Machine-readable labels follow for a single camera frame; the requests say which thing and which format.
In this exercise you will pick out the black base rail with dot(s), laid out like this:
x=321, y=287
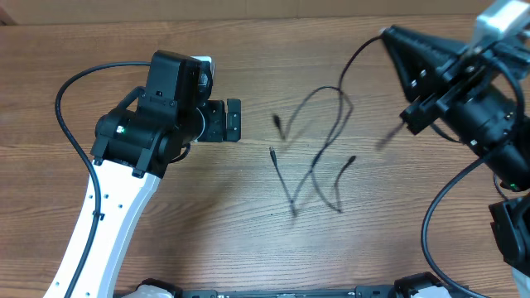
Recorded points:
x=323, y=293

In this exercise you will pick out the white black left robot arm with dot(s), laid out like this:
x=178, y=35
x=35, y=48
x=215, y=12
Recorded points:
x=151, y=128

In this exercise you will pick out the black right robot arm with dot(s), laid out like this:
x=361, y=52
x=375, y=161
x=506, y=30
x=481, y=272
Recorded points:
x=484, y=124

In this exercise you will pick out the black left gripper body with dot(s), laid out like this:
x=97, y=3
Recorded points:
x=214, y=129

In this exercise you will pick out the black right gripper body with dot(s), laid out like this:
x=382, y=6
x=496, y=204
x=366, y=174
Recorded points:
x=418, y=113

